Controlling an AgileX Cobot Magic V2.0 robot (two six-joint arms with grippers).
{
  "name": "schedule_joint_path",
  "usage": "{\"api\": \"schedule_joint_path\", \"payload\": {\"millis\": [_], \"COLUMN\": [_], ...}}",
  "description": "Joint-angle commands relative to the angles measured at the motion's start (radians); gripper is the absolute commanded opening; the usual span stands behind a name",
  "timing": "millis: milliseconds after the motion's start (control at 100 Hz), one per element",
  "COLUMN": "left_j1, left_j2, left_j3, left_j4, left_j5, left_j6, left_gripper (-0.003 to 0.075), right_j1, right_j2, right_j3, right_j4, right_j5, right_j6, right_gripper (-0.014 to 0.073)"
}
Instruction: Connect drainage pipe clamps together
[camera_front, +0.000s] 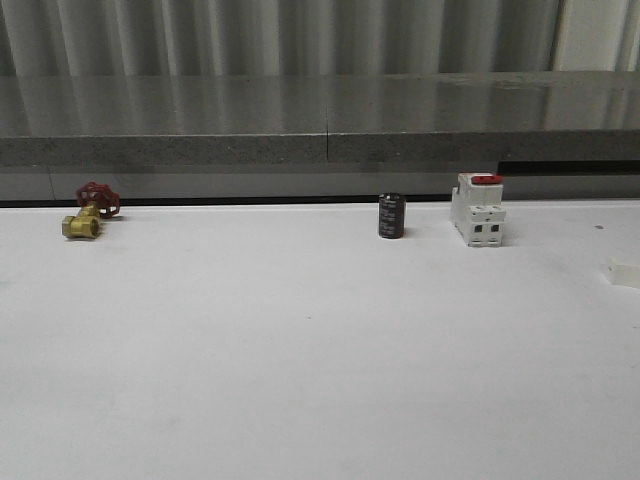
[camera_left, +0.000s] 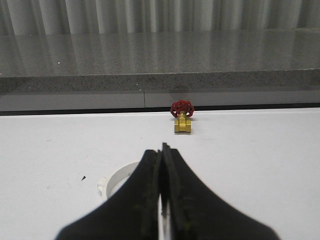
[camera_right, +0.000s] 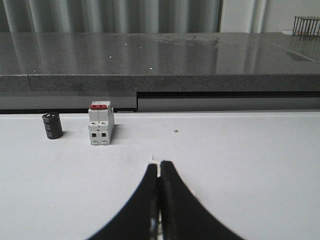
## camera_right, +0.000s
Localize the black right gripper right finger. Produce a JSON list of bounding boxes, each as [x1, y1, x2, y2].
[[160, 160, 242, 240]]

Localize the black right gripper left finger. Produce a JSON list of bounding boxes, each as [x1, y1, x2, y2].
[[89, 163, 160, 240]]

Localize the black cylindrical capacitor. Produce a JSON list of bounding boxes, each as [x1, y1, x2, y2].
[[42, 112, 63, 140]]

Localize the grey stone counter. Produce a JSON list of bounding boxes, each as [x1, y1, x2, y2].
[[0, 32, 320, 113]]

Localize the grey curtain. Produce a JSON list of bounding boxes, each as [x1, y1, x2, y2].
[[0, 0, 223, 33]]

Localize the white circuit breaker red switch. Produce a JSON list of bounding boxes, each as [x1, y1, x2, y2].
[[87, 100, 115, 146]]

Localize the wire rack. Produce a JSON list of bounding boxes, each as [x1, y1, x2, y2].
[[292, 16, 320, 37]]

